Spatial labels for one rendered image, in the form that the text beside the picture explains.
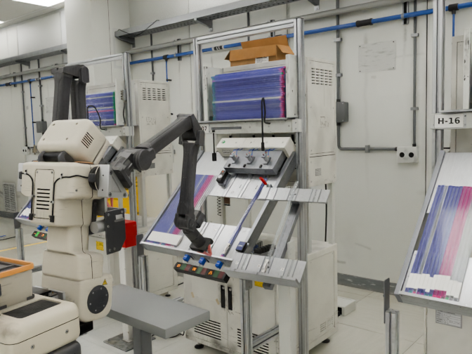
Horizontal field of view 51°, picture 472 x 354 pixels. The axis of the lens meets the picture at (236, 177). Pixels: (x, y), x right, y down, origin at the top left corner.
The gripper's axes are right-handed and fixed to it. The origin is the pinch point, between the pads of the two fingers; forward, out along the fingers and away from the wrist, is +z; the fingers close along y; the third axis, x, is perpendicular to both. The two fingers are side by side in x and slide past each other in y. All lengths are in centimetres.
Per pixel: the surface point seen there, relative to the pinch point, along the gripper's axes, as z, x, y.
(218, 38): -42, -119, 43
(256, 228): 9.3, -23.2, -9.5
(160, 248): 8.2, -2.3, 43.6
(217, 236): 8.8, -15.3, 11.0
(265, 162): 2, -60, 1
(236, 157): 2, -63, 22
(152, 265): 85, -26, 136
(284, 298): 24.6, 2.1, -30.5
